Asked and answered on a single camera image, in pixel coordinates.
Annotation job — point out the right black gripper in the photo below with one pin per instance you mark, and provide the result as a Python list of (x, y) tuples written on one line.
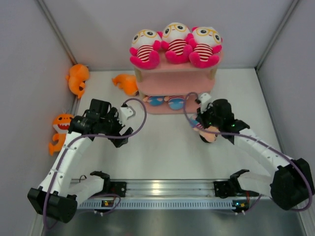
[(200, 117)]

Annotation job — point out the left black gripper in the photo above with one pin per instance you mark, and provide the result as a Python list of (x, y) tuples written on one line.
[(113, 115)]

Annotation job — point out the blue-hat doll plush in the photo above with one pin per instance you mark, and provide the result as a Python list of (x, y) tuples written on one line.
[(205, 137)]

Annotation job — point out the black-haired doll plush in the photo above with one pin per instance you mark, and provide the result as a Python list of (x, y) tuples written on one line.
[(175, 102)]

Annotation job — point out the orange shark plush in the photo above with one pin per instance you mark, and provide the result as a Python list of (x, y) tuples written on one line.
[(61, 125), (76, 78), (127, 83)]

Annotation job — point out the pink panda plush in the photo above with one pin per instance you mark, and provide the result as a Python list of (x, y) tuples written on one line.
[(175, 41), (206, 45), (145, 48)]

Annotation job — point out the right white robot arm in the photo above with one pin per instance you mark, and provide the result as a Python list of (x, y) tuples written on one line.
[(289, 181)]

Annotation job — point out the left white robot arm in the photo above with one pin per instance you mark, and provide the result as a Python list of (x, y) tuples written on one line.
[(55, 197)]

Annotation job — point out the pink three-tier shelf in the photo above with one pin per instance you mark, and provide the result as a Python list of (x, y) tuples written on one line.
[(174, 79)]

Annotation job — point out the doll plush on bottom shelf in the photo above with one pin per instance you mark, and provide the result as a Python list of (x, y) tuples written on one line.
[(154, 100)]

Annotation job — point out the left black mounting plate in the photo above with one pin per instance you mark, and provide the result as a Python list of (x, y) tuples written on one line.
[(118, 188)]

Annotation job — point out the black mounting plate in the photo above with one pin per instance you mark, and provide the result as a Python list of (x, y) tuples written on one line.
[(223, 189), (118, 188)]

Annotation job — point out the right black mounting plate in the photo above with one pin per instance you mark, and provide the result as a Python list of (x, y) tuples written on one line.
[(223, 189)]

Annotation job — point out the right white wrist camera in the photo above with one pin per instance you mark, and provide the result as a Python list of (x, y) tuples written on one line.
[(203, 100)]

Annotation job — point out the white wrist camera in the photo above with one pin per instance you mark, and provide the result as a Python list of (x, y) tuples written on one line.
[(203, 100), (125, 113)]

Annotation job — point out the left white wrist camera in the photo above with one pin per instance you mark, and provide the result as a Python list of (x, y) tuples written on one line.
[(125, 113)]

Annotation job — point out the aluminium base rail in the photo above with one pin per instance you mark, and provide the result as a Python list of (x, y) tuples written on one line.
[(141, 188)]

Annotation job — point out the white slotted cable duct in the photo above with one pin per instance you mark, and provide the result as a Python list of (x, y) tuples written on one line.
[(100, 204)]

